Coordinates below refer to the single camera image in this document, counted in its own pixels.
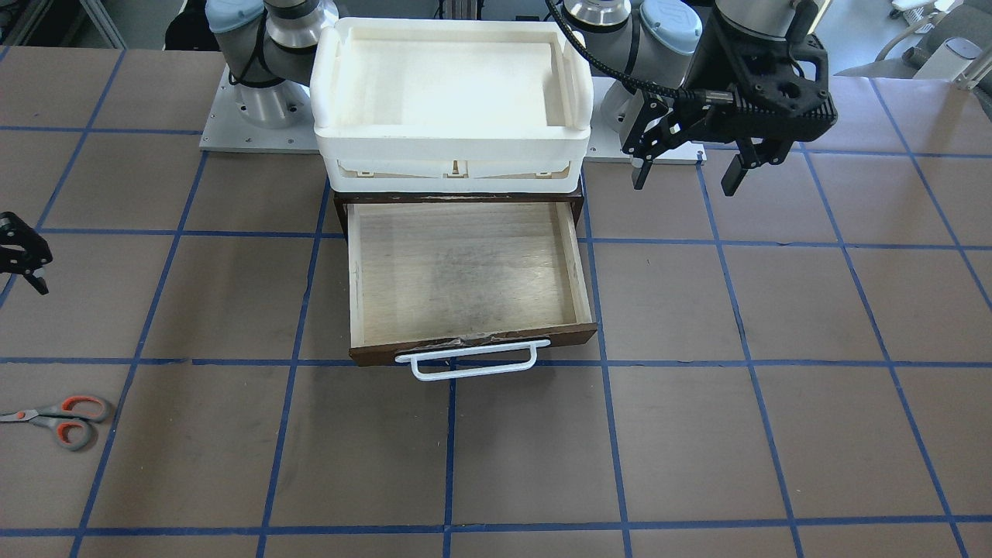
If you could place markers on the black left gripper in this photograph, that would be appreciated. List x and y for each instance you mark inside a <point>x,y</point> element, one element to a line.
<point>710,68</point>

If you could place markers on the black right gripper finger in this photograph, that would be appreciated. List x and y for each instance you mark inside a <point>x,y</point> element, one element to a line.
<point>24,252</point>

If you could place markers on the grey orange scissors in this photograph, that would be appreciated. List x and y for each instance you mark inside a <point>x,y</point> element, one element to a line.
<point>70,420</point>

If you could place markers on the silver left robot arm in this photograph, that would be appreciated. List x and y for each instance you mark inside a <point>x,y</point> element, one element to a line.
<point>649,45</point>

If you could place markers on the open wooden drawer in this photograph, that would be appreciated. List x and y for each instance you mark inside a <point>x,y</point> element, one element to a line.
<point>445,275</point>

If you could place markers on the white foam box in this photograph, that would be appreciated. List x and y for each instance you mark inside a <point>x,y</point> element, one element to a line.
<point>450,106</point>

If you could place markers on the white drawer handle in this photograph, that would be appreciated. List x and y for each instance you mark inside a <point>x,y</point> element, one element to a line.
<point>475,361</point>

